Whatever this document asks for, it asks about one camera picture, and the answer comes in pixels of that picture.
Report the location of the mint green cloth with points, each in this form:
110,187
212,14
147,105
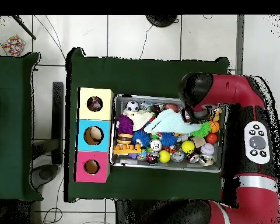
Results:
170,123

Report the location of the colourful patterned cloth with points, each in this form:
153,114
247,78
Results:
95,103
14,45

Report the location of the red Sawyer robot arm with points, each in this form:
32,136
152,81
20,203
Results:
233,91

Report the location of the silver mesh bin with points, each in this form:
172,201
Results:
135,163

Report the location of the wooden box with three holes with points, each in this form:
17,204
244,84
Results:
82,112

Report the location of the cream yellow cloth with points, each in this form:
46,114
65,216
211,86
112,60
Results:
140,117

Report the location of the purple spiky toy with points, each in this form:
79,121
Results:
124,124

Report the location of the small soccer ball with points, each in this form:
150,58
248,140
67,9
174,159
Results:
132,106

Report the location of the toy burger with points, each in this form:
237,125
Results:
124,138

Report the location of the blue spiky ball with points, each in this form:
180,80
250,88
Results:
168,139

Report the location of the yellow ball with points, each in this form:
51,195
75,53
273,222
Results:
188,147
164,156

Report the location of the green spiky toy with eyes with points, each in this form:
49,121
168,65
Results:
203,131

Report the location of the black round object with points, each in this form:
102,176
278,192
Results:
162,20

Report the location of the grey rounded object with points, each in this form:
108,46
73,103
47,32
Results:
44,175

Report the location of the black rod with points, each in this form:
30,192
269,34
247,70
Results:
23,26

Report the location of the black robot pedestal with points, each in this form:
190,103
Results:
130,214

